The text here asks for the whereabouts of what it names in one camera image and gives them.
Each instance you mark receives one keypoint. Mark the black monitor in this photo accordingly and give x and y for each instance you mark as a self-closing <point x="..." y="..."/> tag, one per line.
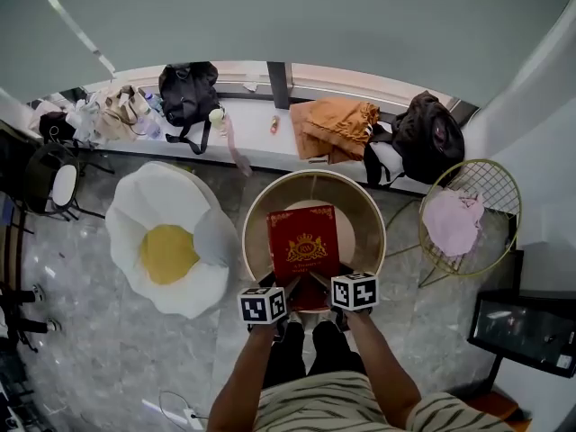
<point x="522" y="331"/>

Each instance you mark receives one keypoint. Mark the white crumpled paper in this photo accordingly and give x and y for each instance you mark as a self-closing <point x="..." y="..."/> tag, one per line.
<point x="251" y="86"/>

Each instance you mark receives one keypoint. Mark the person's right forearm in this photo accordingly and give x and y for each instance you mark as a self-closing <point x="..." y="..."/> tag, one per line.
<point x="382" y="367"/>

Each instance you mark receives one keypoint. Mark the crumpled white plastic bag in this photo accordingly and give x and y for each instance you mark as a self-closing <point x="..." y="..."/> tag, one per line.
<point x="83" y="119"/>

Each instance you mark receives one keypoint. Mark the black handbag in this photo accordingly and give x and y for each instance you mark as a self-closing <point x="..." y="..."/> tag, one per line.
<point x="58" y="126"/>

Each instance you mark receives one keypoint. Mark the red book with gold crest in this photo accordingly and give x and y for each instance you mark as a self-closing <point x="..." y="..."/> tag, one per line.
<point x="301" y="241"/>

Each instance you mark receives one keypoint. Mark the dark window post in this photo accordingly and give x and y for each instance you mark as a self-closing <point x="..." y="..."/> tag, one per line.
<point x="279" y="86"/>

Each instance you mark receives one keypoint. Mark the round gold side table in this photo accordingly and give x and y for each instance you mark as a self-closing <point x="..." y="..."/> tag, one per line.
<point x="347" y="236"/>

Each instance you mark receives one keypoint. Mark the white round seat cushion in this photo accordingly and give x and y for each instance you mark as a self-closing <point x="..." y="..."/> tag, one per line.
<point x="64" y="185"/>

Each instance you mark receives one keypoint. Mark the person's left forearm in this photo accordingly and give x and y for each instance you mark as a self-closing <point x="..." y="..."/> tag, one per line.
<point x="243" y="376"/>

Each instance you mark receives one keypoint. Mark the white window ledge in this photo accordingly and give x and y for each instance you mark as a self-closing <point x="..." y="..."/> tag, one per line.
<point x="261" y="146"/>

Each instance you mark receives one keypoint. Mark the wooden stool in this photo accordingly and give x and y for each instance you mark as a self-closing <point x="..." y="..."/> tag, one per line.
<point x="490" y="410"/>

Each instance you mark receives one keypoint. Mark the grey roller blind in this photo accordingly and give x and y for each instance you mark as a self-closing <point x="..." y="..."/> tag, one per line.
<point x="315" y="16"/>
<point x="45" y="52"/>

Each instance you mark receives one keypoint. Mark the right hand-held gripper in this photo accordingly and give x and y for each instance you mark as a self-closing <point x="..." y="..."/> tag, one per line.
<point x="355" y="293"/>

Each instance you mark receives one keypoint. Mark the dark brown backpack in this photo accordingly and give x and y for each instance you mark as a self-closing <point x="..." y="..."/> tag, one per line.
<point x="427" y="137"/>

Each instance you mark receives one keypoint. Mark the black rattan chair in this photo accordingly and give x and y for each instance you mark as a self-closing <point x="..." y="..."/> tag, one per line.
<point x="38" y="173"/>

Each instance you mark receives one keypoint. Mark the orange-brown cloth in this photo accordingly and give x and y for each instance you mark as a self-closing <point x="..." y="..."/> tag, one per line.
<point x="333" y="124"/>

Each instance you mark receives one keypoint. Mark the small orange bottle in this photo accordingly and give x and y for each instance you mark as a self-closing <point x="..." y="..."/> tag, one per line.
<point x="275" y="125"/>

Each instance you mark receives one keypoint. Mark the clear plastic water bottle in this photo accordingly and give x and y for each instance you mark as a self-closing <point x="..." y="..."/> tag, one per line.
<point x="148" y="128"/>
<point x="154" y="102"/>

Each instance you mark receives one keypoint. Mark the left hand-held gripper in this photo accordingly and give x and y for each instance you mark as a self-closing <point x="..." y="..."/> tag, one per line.
<point x="258" y="308"/>

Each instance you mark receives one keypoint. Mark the person's black trousers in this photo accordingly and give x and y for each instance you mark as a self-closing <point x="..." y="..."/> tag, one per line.
<point x="288" y="358"/>

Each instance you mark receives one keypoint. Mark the beige tote bag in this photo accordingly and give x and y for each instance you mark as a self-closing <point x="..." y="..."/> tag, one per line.
<point x="119" y="115"/>

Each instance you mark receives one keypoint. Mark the clear bottle with green lid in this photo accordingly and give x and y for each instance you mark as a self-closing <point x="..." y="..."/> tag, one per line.
<point x="217" y="117"/>

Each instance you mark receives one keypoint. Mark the white power strip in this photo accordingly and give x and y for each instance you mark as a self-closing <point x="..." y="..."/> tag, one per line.
<point x="193" y="416"/>

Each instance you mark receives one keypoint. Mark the black backpack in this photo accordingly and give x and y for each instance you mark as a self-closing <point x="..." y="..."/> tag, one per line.
<point x="186" y="92"/>

